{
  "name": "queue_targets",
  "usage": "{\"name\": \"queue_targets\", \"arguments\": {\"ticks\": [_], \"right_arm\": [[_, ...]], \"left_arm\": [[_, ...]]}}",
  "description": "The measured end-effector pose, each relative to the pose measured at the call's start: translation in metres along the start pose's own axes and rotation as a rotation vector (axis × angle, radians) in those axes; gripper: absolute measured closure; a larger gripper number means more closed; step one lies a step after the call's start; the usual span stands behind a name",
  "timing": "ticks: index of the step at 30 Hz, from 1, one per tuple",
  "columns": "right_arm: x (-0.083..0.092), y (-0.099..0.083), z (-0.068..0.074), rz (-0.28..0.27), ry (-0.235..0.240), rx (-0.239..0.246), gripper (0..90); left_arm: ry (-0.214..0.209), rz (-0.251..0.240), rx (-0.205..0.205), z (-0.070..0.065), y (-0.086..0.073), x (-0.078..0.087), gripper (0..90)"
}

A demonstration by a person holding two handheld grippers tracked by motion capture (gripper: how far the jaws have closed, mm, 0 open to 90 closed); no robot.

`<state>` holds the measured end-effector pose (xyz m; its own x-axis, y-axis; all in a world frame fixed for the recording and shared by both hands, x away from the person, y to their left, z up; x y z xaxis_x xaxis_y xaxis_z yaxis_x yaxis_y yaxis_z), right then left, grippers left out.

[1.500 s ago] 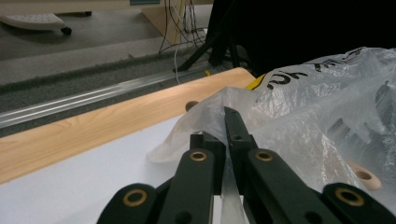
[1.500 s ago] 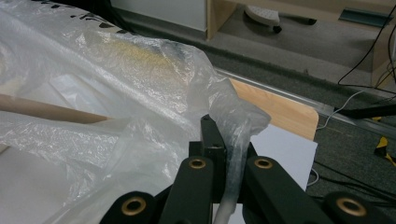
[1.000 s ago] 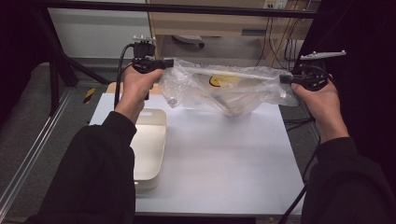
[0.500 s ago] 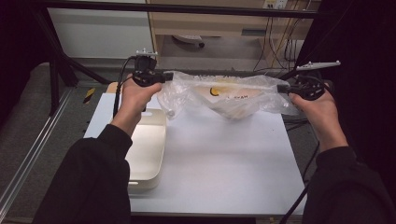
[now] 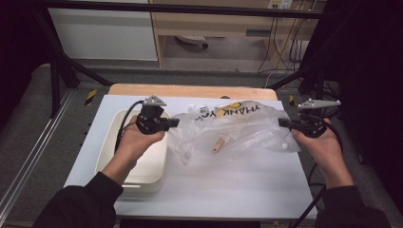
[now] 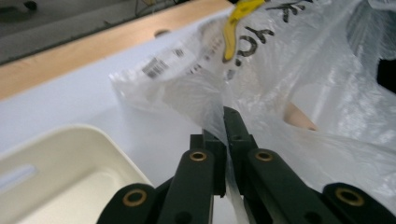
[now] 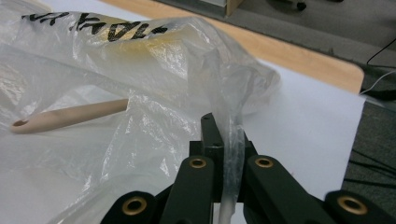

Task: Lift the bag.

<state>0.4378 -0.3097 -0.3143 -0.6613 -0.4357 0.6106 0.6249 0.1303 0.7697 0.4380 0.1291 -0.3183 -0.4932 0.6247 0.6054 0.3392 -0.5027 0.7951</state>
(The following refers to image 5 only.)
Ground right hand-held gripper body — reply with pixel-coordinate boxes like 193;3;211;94
297;98;342;139

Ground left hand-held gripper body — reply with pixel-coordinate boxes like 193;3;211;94
136;94;167;136

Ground clear printed plastic bag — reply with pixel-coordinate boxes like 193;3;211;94
166;100;301;166

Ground white plastic bin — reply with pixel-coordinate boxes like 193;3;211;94
94;108;169;194

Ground beige plastic spoon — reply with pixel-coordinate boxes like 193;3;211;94
211;136;227;155

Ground person's left hand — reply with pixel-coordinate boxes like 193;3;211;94
117;115;166;162

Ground person's right hand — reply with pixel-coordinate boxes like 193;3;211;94
292;118;350;177

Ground yellow black tape mark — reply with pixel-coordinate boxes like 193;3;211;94
85;89;98;106
288;94;302;108

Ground wooden board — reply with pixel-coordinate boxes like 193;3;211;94
107;83;279;102

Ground black metal stand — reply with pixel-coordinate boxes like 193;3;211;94
269;60;327;105
31;9;113;119

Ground dark curtain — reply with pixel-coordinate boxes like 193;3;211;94
0;0;53;123
324;0;403;210

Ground white cabinet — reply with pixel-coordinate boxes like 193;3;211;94
48;0;159;62

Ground black metal crossbar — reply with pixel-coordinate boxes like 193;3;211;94
31;0;327;19

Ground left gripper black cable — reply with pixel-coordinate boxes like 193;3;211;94
114;99;145;154

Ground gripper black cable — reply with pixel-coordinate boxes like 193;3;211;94
288;119;345;228
114;99;145;154

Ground hanging cable bundle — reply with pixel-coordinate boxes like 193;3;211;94
257;15;316;74

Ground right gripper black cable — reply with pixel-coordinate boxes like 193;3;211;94
288;119;345;228

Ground dark desk drawer handle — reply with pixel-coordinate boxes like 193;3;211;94
245;28;272;38

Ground white wall socket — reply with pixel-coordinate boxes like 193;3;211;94
267;0;294;10

